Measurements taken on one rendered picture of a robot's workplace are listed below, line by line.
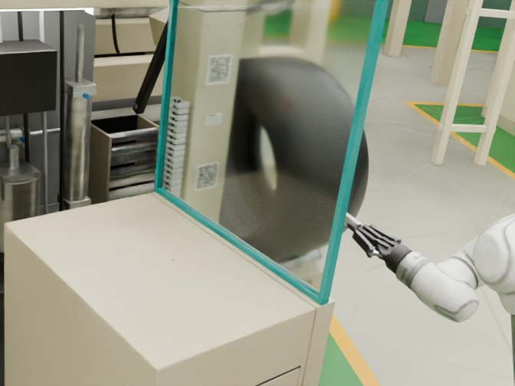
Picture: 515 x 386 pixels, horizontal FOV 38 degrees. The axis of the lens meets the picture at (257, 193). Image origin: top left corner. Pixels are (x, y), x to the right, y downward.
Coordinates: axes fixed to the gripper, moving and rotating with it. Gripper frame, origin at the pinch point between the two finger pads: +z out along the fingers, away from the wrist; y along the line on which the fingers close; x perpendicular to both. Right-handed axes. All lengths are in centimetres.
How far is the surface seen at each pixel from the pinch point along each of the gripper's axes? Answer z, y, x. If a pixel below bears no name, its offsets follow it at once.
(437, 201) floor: 129, -279, 131
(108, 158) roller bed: 63, 39, 8
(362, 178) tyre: 4.5, -5.2, -10.6
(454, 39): 333, -559, 106
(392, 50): 438, -602, 166
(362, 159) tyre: 6.5, -5.1, -15.7
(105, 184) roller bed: 62, 39, 17
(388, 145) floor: 219, -334, 143
